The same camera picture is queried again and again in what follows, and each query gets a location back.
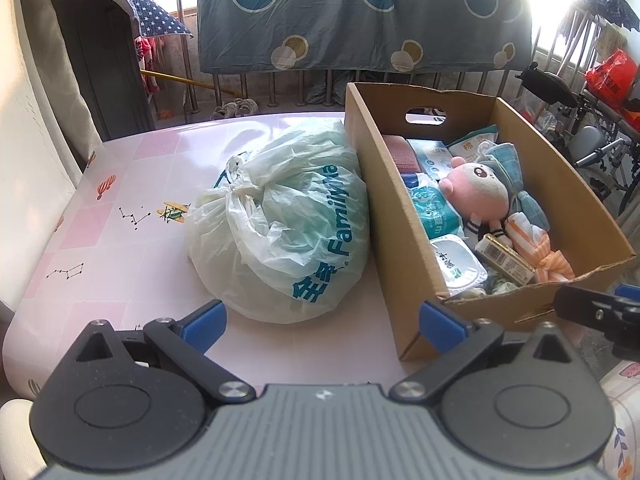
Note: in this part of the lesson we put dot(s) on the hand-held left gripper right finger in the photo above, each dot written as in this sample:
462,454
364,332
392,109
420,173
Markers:
440,325

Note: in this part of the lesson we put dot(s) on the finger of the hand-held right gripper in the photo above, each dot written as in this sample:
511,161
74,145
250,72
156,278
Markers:
595,312
630,292

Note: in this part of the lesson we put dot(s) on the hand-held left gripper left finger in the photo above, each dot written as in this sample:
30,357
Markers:
205,322

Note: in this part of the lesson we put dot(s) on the cardboard box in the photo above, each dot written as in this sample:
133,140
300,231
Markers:
390,220

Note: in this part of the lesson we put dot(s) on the pale green plastic bag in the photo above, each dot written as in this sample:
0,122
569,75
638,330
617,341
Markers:
280,220

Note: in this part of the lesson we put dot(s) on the pink plush doll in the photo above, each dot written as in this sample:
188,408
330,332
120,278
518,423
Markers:
475,185

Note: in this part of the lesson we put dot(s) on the white and teal box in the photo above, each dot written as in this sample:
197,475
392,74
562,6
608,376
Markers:
430,160

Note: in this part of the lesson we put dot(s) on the white yogurt cup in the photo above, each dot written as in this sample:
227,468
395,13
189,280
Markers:
457,262

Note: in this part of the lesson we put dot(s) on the orange striped towel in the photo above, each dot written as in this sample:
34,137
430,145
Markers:
542,250

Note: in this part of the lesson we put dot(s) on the floral cloth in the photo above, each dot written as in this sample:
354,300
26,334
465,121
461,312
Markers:
622,420

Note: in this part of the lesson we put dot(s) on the teal wipes pack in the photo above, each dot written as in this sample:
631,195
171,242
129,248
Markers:
432,210

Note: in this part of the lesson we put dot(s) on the wheelchair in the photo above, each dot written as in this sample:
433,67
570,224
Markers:
600,145

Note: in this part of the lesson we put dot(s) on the pink textured pad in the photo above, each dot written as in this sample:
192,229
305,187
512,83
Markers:
402,152

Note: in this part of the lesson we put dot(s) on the white and teal packet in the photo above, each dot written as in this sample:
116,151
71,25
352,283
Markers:
472,142

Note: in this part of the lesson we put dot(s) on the white sneaker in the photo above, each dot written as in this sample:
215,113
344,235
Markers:
224,111
247,106

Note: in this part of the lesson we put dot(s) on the red plastic bag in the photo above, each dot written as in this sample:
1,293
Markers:
612,77

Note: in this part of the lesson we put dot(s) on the black wheelchair seat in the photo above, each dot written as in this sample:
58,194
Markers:
547,85

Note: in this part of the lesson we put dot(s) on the yellow stick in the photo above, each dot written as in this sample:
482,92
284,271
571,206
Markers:
185,81

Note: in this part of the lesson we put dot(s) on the grey cloth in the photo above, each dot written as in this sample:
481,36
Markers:
325,87

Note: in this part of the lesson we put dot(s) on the dark cabinet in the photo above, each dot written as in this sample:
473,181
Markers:
105,70

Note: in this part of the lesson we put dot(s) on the pink hanging cloth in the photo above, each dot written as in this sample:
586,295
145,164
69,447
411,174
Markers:
145,55

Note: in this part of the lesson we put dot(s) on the cream cloth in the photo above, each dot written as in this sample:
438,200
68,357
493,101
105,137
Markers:
60,85

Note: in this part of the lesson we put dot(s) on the blue hanging cloth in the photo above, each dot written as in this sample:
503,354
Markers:
607,2

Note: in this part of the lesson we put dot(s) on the navy star-print cloth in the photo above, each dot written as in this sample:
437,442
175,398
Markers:
152,12

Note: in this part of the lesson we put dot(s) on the grey bedsheet with circles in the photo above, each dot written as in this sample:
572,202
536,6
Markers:
350,15

